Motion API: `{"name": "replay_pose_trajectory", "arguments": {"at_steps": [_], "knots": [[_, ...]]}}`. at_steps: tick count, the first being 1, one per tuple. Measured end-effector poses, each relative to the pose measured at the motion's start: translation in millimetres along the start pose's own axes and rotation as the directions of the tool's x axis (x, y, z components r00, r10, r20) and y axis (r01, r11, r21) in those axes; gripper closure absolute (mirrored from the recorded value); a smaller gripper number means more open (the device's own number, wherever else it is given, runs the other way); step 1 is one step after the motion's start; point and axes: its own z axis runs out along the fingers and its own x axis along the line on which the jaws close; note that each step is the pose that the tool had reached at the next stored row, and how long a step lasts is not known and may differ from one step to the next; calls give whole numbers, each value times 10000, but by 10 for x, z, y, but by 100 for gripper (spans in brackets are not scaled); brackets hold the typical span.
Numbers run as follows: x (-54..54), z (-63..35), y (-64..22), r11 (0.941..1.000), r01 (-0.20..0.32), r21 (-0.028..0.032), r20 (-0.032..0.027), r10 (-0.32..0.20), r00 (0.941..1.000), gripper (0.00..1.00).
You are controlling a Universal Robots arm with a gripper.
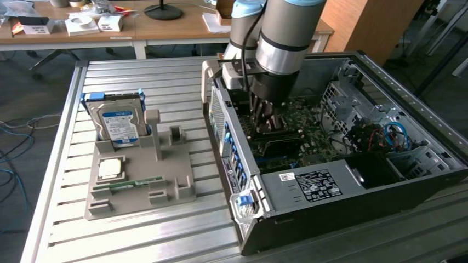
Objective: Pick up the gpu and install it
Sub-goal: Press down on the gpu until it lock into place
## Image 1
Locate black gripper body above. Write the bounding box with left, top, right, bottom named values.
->
left=251, top=70, right=301, bottom=104

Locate green motherboard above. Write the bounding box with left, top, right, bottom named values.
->
left=237, top=100, right=351, bottom=175

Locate perforated metal drive cage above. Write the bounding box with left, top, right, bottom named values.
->
left=321, top=79, right=381, bottom=143

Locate grey power supply unit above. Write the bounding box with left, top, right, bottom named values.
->
left=261, top=160, right=369, bottom=212

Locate white paper stack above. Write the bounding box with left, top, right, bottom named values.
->
left=202, top=12, right=233, bottom=34

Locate wooden cabinet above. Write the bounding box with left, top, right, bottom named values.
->
left=321, top=0, right=427, bottom=66

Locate hard disk in blue carrier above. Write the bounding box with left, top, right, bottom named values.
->
left=81, top=89, right=149, bottom=149

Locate black lamp base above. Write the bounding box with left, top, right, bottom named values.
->
left=143, top=0, right=185, bottom=21

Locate grey metal disk bay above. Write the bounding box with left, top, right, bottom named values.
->
left=386, top=146, right=453, bottom=183

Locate green RAM stick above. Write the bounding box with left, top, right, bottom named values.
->
left=94, top=176, right=165, bottom=191

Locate grey parts rack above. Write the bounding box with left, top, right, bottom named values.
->
left=85, top=108, right=199, bottom=221

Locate silver CPU chip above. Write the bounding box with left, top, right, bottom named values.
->
left=98, top=158, right=123, bottom=180

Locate black open PC case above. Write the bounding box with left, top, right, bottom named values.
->
left=202, top=50, right=468, bottom=257

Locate red yellow packet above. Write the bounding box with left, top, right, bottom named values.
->
left=110, top=5, right=141, bottom=16

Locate small white box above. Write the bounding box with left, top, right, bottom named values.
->
left=98, top=15, right=125, bottom=32

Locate white desk leg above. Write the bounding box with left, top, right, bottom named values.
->
left=426, top=0, right=468, bottom=57

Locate flat white square box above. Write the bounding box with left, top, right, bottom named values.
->
left=65, top=16, right=102, bottom=37

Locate white tape roll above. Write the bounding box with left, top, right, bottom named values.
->
left=70, top=15, right=94, bottom=29

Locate black chair base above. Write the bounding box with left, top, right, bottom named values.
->
left=29, top=49, right=82, bottom=80

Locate white label stand black top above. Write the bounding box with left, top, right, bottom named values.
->
left=18, top=16, right=57, bottom=35

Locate clear plastic bag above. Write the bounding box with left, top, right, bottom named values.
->
left=0, top=0, right=38, bottom=19

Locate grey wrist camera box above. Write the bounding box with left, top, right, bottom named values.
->
left=222, top=61, right=254, bottom=90

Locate black camera cable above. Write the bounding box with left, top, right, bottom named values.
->
left=239, top=10, right=266, bottom=92

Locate red black twisted wire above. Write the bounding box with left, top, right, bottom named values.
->
left=369, top=128, right=385, bottom=150

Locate blue data wire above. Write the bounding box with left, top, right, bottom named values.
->
left=385, top=122, right=413, bottom=152

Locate white floor cable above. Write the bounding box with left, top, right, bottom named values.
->
left=0, top=113, right=63, bottom=131

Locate black floor cable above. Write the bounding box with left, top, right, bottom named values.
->
left=0, top=131, right=30, bottom=170

